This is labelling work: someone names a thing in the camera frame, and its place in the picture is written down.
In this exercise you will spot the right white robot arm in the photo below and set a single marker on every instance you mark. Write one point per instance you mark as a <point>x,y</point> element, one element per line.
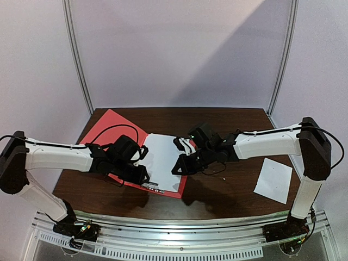
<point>304,139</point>

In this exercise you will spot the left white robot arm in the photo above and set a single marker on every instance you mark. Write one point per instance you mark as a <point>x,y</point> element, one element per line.
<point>22,154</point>

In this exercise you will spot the aluminium front rail frame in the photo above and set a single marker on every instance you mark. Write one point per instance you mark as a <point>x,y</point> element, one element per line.
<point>124,238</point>

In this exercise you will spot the red file folder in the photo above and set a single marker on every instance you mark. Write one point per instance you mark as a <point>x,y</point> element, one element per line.
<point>109,128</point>

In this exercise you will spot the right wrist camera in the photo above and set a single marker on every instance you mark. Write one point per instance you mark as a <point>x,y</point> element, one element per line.
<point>200,136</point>

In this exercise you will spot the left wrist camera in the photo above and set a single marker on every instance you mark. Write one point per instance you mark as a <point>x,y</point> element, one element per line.
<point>126,150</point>

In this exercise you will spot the small white paper sheet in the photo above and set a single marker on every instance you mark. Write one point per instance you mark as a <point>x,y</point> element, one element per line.
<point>274,181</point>

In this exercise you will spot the metal bottom folder clip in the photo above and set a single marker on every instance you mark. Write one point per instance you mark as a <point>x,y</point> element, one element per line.
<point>153,187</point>

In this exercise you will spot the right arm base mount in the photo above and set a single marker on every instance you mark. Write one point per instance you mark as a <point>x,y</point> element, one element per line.
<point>290,234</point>

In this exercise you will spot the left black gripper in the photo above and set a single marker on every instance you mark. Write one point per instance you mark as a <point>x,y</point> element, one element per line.
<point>140,178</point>

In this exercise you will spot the aluminium corner post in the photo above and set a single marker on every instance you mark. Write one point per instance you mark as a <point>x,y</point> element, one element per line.
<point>284,57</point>
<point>67,10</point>

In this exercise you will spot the right aluminium corner post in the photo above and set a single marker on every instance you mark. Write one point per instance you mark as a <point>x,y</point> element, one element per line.
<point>284,57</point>

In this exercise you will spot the large white paper sheet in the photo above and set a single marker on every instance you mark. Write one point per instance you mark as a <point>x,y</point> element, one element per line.
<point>160,160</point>

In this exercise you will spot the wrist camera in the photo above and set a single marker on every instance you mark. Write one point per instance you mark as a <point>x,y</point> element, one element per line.
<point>200,136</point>
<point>126,150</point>

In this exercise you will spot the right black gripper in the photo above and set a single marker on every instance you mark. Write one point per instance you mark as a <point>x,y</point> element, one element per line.
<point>187,161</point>

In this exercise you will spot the left aluminium corner post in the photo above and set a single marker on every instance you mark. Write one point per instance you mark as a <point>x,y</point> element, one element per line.
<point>67,10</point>

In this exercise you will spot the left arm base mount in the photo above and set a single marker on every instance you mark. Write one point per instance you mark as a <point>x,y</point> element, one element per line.
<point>78,231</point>

